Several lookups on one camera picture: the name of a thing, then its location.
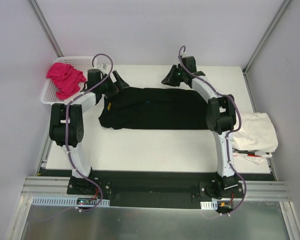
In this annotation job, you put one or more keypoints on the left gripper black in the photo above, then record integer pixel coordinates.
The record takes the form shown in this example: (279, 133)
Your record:
(114, 86)

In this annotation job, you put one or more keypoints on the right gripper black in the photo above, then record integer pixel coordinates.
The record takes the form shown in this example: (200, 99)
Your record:
(176, 77)

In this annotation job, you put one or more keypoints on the black t shirt daisy logo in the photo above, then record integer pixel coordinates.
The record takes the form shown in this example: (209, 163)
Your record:
(154, 109)

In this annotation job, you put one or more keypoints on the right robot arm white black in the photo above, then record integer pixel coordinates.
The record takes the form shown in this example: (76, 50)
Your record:
(220, 119)

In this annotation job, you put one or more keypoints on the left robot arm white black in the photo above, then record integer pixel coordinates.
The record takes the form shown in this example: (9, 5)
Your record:
(66, 127)

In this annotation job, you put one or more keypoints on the white plastic basket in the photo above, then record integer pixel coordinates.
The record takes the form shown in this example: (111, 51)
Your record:
(81, 63)

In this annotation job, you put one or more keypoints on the pink t shirt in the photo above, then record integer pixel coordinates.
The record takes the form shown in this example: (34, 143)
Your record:
(66, 79)

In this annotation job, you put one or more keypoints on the folded white t shirt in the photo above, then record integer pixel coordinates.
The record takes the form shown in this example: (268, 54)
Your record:
(257, 134)

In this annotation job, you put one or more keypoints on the red white folded shirt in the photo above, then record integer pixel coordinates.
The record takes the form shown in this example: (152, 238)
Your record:
(248, 153)

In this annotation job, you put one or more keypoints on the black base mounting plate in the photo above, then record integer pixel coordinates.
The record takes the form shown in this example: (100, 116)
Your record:
(148, 189)

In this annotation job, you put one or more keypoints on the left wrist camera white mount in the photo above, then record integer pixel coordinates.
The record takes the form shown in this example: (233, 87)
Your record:
(102, 67)

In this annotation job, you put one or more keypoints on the left aluminium frame post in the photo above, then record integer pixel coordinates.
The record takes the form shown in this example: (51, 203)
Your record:
(35, 7)

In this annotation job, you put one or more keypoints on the aluminium frame post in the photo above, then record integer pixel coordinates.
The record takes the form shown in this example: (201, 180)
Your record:
(267, 34)
(35, 7)

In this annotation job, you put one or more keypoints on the right aluminium frame post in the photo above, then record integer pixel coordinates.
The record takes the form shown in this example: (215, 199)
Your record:
(267, 34)

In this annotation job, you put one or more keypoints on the right white cable duct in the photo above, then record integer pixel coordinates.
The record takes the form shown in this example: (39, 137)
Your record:
(209, 205)

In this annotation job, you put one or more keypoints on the white cable duct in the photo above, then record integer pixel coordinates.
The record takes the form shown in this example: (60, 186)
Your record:
(209, 205)
(61, 201)

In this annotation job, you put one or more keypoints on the aluminium rail extrusion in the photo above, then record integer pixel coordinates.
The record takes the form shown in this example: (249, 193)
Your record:
(251, 189)

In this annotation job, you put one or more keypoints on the left white cable duct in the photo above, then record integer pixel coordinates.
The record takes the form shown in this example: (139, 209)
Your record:
(61, 201)

